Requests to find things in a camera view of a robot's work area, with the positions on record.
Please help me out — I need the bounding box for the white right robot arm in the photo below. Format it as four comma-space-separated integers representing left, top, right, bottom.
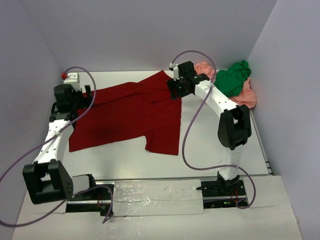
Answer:
167, 61, 252, 196

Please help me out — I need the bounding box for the red t-shirt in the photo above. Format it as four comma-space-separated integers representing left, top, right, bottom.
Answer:
69, 70, 182, 156

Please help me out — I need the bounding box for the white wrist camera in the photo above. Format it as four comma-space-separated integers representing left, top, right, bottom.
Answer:
169, 62, 180, 81
61, 72, 82, 92

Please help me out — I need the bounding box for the green t-shirt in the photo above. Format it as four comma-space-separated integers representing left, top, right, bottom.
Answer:
214, 60, 251, 98

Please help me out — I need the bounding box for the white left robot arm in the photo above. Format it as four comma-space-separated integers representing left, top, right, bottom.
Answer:
22, 84, 98, 205

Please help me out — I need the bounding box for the salmon pink t-shirt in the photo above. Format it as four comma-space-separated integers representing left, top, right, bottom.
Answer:
194, 61, 257, 109

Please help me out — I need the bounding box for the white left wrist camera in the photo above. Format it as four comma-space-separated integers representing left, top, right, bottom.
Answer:
61, 72, 82, 92

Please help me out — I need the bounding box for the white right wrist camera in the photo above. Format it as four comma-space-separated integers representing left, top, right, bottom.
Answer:
169, 62, 180, 81

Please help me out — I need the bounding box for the white cardboard front cover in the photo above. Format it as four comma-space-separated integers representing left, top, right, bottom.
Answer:
12, 175, 302, 240

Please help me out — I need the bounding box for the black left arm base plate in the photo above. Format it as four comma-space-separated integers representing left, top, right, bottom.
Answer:
65, 187, 113, 217

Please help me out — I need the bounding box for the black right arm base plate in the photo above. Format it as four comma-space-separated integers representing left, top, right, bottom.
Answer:
196, 180, 248, 209

